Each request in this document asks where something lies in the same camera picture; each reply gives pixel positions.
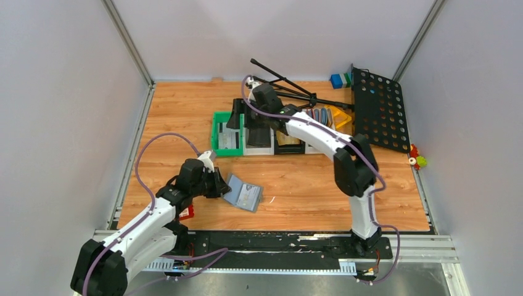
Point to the green plastic bin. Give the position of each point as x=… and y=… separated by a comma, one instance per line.
x=222, y=117

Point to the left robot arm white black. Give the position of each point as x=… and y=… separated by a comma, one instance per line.
x=107, y=267

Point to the white cards in green bin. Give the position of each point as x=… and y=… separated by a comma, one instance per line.
x=228, y=139

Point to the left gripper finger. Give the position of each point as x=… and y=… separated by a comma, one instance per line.
x=218, y=177
x=222, y=188

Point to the blue green toy blocks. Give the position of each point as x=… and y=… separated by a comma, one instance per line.
x=341, y=80

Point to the grey card holder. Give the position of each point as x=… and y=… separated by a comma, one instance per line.
x=243, y=195

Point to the black music stand tripod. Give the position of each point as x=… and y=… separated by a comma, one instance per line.
x=287, y=88

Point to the white plastic bin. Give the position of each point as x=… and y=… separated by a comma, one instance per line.
x=248, y=151

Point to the yellow triangle frame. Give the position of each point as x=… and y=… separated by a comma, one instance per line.
x=338, y=118

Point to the red toy brick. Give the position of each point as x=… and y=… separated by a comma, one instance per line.
x=187, y=213

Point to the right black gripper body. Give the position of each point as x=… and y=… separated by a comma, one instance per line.
x=255, y=119

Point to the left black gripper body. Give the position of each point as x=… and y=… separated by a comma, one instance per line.
x=209, y=187

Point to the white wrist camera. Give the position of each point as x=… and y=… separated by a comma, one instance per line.
x=252, y=84
x=208, y=157

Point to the black perforated stand plate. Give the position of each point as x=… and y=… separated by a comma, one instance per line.
x=379, y=110

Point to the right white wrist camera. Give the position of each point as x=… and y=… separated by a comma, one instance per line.
x=252, y=84

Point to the yellow brown packet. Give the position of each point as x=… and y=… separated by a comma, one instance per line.
x=284, y=139

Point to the small colourful toy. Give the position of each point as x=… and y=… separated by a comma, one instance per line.
x=415, y=159

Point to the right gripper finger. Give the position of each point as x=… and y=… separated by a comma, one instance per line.
x=235, y=121
x=238, y=106

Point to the white bin with wallets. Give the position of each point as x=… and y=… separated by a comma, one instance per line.
x=323, y=116

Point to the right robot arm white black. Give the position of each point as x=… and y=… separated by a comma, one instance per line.
x=355, y=167

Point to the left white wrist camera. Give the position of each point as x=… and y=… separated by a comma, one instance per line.
x=208, y=157

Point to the black plastic bin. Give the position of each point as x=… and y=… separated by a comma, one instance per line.
x=289, y=145

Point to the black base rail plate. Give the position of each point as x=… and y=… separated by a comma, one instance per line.
x=252, y=255

